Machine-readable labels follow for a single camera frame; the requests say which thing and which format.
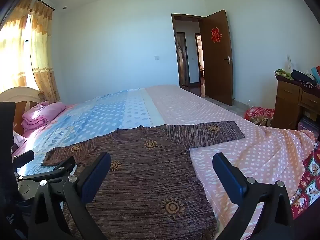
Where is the cream wooden headboard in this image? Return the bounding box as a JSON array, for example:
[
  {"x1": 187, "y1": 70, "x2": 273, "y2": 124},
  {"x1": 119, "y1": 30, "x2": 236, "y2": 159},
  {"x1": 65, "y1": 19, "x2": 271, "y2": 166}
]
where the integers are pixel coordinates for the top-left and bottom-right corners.
[{"x1": 1, "y1": 87, "x2": 41, "y2": 135}]

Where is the brown wooden door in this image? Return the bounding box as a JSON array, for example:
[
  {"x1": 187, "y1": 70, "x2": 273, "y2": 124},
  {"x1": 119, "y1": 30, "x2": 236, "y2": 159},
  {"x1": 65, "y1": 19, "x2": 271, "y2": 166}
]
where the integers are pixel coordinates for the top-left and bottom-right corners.
[{"x1": 200, "y1": 10, "x2": 233, "y2": 106}]

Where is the folded pink quilt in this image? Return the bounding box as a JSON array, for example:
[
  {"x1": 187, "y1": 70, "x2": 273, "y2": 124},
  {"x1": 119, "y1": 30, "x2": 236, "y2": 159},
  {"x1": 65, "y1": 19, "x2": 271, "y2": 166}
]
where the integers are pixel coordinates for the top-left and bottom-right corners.
[{"x1": 21, "y1": 101, "x2": 66, "y2": 132}]

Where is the red double-happiness decoration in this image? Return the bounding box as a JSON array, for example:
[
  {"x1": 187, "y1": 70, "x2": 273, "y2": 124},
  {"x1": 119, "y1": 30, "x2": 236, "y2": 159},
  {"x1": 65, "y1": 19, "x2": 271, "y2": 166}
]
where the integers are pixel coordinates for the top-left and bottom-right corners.
[{"x1": 211, "y1": 27, "x2": 222, "y2": 43}]

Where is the red patterned blanket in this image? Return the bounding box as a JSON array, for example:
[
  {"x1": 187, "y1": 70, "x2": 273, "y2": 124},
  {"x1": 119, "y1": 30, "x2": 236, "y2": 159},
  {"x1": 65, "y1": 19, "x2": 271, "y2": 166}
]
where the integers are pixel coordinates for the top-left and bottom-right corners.
[{"x1": 290, "y1": 141, "x2": 320, "y2": 219}]

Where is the brown knit sweater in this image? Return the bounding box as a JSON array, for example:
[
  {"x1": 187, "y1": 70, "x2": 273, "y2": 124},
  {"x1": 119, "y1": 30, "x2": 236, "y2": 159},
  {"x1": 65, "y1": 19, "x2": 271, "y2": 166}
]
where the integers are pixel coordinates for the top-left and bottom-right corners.
[{"x1": 43, "y1": 121, "x2": 244, "y2": 239}]

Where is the teal rolled mat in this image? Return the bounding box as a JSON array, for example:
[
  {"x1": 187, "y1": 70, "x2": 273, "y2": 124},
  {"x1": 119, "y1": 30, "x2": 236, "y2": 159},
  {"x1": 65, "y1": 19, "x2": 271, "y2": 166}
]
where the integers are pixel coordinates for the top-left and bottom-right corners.
[{"x1": 311, "y1": 66, "x2": 320, "y2": 85}]

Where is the blue pink polka-dot bedsheet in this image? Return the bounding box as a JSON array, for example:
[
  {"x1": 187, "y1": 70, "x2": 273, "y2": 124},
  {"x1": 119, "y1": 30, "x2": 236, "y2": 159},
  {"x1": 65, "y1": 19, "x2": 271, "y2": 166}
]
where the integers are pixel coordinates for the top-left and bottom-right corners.
[{"x1": 14, "y1": 85, "x2": 316, "y2": 239}]

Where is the silver door handle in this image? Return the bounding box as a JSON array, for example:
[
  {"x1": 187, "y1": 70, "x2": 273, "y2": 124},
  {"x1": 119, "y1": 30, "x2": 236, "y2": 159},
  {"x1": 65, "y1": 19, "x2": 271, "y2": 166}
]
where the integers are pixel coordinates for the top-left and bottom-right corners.
[{"x1": 223, "y1": 57, "x2": 231, "y2": 64}]

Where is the black bag on desk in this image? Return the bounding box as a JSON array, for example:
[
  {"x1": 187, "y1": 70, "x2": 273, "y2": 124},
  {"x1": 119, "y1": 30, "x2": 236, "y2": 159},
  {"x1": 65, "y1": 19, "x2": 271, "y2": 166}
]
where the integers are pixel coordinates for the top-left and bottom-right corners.
[{"x1": 291, "y1": 69, "x2": 317, "y2": 88}]

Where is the green cloth on desk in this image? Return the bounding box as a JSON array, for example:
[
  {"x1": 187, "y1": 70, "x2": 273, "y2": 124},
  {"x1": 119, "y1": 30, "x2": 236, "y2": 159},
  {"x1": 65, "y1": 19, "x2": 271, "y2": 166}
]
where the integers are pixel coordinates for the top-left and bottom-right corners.
[{"x1": 274, "y1": 69, "x2": 293, "y2": 80}]

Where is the dark doorframe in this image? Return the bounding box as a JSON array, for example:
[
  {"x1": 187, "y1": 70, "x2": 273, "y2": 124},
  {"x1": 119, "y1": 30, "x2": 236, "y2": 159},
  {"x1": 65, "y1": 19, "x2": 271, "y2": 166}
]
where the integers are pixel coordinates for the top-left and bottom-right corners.
[{"x1": 171, "y1": 14, "x2": 205, "y2": 98}]

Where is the brown wooden desk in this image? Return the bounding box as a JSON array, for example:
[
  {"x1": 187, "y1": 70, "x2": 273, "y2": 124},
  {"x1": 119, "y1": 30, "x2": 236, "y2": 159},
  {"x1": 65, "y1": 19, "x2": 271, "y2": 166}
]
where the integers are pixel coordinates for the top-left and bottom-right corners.
[{"x1": 271, "y1": 76, "x2": 319, "y2": 139}]

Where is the black curtain rod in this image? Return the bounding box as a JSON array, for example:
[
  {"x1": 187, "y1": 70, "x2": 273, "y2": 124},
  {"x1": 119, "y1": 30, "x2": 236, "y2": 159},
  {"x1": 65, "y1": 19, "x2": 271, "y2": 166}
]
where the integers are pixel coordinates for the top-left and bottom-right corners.
[{"x1": 37, "y1": 0, "x2": 55, "y2": 11}]

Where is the red bundle on floor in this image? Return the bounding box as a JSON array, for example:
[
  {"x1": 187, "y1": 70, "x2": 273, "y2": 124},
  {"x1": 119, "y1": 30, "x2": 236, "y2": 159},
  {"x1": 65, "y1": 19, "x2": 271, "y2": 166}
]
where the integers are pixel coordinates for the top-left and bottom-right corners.
[{"x1": 244, "y1": 106, "x2": 274, "y2": 127}]

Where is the yellow patterned curtain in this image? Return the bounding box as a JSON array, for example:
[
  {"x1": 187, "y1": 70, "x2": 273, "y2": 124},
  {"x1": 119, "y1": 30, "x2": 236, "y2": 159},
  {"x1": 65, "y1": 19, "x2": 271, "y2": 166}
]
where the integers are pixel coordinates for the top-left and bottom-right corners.
[{"x1": 1, "y1": 0, "x2": 60, "y2": 103}]

